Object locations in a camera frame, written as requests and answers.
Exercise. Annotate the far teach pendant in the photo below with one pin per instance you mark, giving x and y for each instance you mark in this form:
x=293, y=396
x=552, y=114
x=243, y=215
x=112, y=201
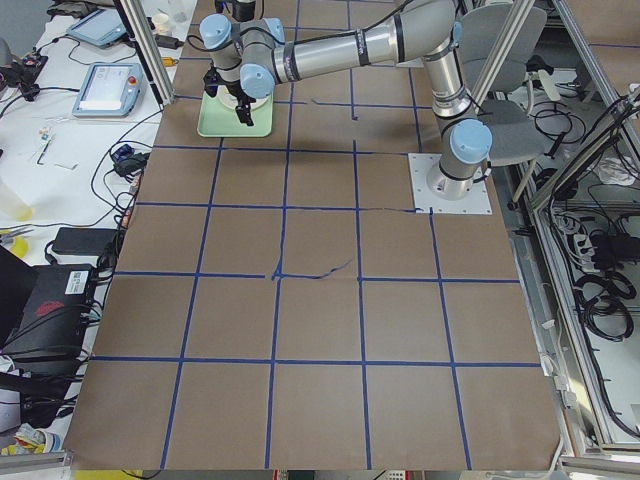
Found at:
x=101, y=28

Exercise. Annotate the teach pendant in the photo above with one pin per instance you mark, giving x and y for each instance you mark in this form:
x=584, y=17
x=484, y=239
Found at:
x=109, y=90
x=101, y=28

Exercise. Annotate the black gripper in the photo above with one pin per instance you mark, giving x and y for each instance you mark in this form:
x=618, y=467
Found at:
x=236, y=93

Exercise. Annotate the white round plate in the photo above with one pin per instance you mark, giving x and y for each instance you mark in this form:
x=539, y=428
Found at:
x=255, y=103

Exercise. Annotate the black computer box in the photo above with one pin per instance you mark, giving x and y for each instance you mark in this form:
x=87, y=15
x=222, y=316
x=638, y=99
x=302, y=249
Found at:
x=55, y=317

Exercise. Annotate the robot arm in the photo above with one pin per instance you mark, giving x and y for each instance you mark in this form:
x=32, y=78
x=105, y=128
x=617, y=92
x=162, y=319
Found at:
x=240, y=10
x=250, y=57

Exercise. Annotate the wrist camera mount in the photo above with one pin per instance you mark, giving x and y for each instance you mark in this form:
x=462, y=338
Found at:
x=212, y=81

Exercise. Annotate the grey chair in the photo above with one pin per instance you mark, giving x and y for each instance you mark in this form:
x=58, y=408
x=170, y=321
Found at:
x=515, y=138

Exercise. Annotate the aluminium frame post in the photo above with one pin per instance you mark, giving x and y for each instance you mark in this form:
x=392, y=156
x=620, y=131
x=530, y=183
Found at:
x=137, y=26

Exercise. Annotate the black power brick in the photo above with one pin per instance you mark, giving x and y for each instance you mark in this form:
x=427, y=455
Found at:
x=80, y=242

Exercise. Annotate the near teach pendant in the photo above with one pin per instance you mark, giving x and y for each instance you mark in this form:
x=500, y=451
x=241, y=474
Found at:
x=109, y=90

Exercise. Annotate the light green tray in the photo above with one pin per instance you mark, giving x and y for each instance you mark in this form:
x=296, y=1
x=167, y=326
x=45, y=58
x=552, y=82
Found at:
x=216, y=121

